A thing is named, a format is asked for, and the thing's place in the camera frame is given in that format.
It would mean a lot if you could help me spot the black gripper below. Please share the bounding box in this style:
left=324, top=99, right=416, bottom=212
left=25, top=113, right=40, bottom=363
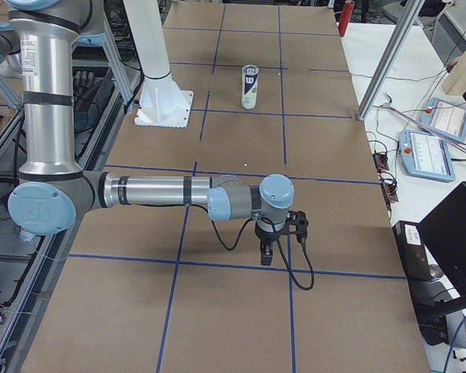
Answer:
left=255, top=221, right=287, bottom=267

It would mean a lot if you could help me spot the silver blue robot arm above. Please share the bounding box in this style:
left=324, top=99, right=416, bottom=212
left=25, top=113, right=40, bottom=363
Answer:
left=8, top=1, right=301, bottom=266

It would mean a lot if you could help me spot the white tennis ball can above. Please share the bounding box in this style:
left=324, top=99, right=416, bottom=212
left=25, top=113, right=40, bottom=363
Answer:
left=241, top=64, right=259, bottom=110

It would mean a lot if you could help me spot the brown paper table cover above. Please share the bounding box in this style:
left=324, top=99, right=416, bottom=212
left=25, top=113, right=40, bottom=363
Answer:
left=22, top=2, right=429, bottom=372

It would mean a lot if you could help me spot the orange black terminal strip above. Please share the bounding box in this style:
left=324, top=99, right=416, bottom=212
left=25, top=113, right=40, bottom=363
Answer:
left=372, top=152, right=398, bottom=208

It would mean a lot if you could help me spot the black desktop box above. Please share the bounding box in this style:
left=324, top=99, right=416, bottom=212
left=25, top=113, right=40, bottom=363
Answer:
left=393, top=221, right=432, bottom=281

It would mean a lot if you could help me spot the near blue teach pendant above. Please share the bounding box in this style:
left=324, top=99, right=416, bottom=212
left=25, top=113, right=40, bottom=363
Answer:
left=399, top=130, right=455, bottom=183

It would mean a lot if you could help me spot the blue teach pendant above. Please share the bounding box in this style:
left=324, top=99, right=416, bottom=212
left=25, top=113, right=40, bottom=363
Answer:
left=399, top=130, right=455, bottom=183
left=420, top=97, right=466, bottom=142

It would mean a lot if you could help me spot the black computer monitor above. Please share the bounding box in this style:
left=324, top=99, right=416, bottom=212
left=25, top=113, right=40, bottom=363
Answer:
left=418, top=181, right=466, bottom=295

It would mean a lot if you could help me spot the far blue teach pendant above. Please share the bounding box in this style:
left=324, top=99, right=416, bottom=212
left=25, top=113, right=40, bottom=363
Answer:
left=420, top=97, right=466, bottom=142

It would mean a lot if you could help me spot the red cylinder tube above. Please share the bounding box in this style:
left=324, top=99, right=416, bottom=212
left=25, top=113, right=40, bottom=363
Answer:
left=338, top=0, right=355, bottom=37

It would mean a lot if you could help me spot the wooden beam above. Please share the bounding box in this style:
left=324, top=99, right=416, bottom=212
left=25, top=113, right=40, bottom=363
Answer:
left=442, top=51, right=466, bottom=96

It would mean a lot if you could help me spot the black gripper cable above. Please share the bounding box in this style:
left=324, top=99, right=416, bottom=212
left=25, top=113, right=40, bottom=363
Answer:
left=208, top=205, right=316, bottom=291

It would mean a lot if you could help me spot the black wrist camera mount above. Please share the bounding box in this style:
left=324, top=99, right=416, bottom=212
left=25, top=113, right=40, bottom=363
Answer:
left=284, top=211, right=309, bottom=246

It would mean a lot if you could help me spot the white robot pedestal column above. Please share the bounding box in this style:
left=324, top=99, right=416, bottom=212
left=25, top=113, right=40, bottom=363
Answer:
left=124, top=0, right=193, bottom=128

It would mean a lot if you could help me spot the aluminium side frame rail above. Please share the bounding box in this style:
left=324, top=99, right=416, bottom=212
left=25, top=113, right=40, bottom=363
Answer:
left=0, top=96, right=148, bottom=373

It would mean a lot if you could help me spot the aluminium frame post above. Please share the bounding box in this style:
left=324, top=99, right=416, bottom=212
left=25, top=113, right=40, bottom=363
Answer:
left=356, top=0, right=425, bottom=121

